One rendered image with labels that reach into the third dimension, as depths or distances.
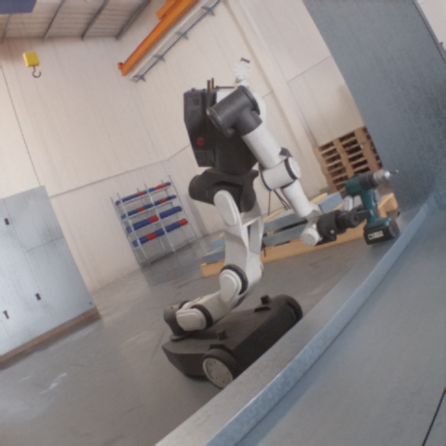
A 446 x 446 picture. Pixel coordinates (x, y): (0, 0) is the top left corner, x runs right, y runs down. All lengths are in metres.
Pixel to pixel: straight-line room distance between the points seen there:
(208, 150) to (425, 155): 0.83
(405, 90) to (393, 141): 0.21
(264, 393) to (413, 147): 1.12
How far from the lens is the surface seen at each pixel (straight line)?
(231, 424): 0.67
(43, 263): 5.77
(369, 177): 1.27
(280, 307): 1.90
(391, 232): 1.29
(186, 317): 1.94
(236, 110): 1.23
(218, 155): 1.42
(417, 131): 1.53
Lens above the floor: 0.75
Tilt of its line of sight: 1 degrees down
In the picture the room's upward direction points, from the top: 24 degrees counter-clockwise
